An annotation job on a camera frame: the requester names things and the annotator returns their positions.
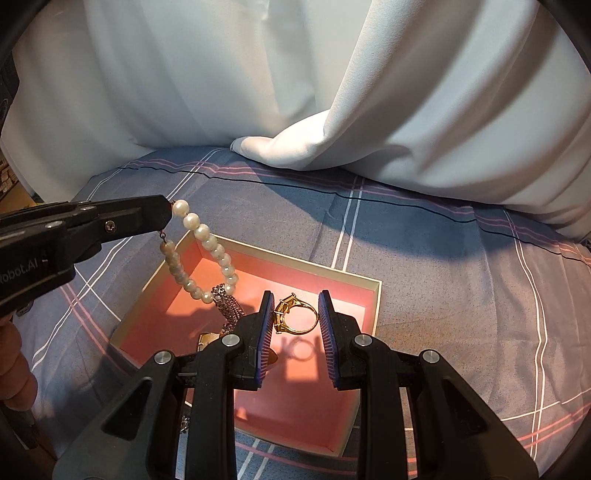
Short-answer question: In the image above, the white pearl bracelet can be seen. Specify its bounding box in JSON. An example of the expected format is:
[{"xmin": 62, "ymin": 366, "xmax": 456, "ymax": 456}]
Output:
[{"xmin": 159, "ymin": 200, "xmax": 241, "ymax": 305}]

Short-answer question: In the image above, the shelf with boxes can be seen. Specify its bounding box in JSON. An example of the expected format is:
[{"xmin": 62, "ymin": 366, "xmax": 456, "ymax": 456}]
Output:
[{"xmin": 0, "ymin": 138, "xmax": 38, "ymax": 205}]

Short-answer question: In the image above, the white draped cloth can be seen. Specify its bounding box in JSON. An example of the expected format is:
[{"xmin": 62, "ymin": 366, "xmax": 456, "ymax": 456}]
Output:
[{"xmin": 0, "ymin": 0, "xmax": 591, "ymax": 241}]

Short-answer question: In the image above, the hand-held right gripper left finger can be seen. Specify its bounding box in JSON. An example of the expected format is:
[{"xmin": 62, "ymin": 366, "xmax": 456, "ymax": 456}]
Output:
[{"xmin": 53, "ymin": 290, "xmax": 273, "ymax": 480}]

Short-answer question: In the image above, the person's left hand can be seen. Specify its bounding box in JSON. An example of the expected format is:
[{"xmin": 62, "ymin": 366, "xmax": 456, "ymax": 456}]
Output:
[{"xmin": 0, "ymin": 318, "xmax": 38, "ymax": 412}]

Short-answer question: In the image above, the silver chain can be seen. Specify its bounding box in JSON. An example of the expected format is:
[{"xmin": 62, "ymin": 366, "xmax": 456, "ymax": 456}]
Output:
[{"xmin": 211, "ymin": 283, "xmax": 246, "ymax": 339}]

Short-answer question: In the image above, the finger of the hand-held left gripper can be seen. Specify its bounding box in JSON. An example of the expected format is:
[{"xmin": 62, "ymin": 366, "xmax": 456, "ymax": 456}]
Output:
[{"xmin": 0, "ymin": 195, "xmax": 175, "ymax": 252}]

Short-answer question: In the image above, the grey plaid bed sheet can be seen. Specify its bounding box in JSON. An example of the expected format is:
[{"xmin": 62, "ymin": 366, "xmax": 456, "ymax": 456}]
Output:
[{"xmin": 14, "ymin": 145, "xmax": 591, "ymax": 480}]

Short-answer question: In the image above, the pink-lined jewelry box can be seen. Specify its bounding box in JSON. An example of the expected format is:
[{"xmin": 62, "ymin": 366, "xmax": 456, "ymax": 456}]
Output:
[{"xmin": 110, "ymin": 231, "xmax": 383, "ymax": 459}]

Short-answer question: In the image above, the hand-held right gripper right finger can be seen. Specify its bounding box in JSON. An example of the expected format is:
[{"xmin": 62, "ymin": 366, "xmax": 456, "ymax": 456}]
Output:
[{"xmin": 318, "ymin": 290, "xmax": 542, "ymax": 480}]

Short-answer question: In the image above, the gold ring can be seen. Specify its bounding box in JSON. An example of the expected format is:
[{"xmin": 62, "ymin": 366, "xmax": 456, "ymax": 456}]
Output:
[{"xmin": 272, "ymin": 293, "xmax": 320, "ymax": 336}]

